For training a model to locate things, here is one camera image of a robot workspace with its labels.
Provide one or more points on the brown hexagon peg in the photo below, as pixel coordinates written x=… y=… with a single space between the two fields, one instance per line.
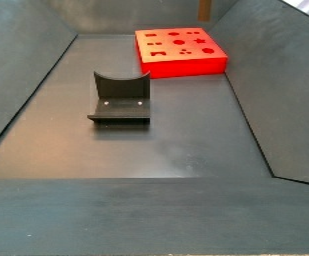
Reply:
x=204 y=10

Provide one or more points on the dark grey curved cradle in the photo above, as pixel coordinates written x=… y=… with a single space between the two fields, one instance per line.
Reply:
x=123 y=98

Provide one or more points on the red shape sorter block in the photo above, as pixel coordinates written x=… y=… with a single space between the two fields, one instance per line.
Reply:
x=177 y=52

